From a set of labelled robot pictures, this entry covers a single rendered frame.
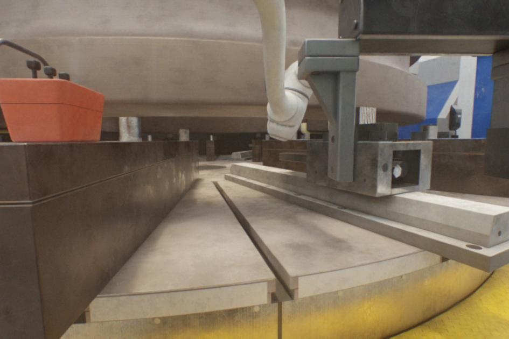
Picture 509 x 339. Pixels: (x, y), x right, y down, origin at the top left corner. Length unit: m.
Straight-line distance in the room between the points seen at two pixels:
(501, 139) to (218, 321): 0.75
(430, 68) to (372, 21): 7.09
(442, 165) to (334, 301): 1.58
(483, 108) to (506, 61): 5.28
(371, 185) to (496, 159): 0.89
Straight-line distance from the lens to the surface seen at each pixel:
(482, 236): 1.08
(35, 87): 0.70
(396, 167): 1.23
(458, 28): 0.25
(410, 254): 1.07
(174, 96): 1.22
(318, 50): 0.21
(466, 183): 2.32
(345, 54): 0.21
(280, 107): 0.84
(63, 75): 0.84
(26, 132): 0.71
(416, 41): 0.24
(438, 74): 7.18
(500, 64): 0.30
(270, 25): 0.72
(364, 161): 1.17
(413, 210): 1.17
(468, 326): 1.38
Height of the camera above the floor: 0.69
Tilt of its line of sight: 6 degrees down
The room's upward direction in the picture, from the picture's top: straight up
